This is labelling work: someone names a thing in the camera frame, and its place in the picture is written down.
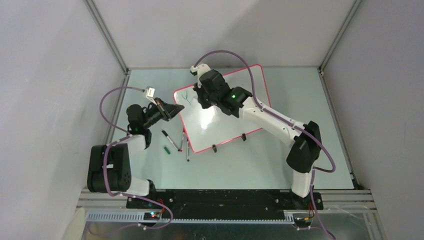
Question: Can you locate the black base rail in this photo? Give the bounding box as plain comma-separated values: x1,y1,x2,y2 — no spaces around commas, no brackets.
147,189,324,221

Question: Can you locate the red-capped whiteboard marker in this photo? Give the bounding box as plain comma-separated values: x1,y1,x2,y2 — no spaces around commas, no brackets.
179,131,186,152

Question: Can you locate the left electronics board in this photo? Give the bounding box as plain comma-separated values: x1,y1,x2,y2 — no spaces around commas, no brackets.
143,211,161,221

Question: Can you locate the pink-framed whiteboard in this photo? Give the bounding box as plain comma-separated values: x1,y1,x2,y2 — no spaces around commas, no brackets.
173,64,271,153

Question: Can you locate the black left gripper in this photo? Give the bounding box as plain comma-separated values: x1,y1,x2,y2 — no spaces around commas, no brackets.
142,98,184,129

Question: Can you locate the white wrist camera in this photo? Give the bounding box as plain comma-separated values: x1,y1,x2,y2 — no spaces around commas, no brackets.
190,63,211,88
144,86,157,105

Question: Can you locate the blue-capped whiteboard marker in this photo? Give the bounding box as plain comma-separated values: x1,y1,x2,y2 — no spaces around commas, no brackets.
186,139,190,162

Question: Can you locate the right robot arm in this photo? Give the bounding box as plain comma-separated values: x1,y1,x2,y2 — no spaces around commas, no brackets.
190,65,322,209

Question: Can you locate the electronics board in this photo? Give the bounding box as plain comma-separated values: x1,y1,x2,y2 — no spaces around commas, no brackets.
293,217,312,229
143,211,161,221

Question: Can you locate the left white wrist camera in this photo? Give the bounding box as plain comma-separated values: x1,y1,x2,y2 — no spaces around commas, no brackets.
144,86,157,105

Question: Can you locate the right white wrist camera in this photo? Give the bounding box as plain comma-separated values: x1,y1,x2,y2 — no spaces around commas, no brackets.
190,63,211,88

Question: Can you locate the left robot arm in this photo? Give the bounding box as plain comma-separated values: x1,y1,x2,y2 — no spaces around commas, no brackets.
87,97,185,208

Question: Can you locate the black-capped whiteboard marker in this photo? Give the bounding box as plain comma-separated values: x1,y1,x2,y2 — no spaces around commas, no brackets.
161,130,180,152

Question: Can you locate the right electronics board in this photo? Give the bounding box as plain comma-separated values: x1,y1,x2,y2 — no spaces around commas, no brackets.
293,217,312,229

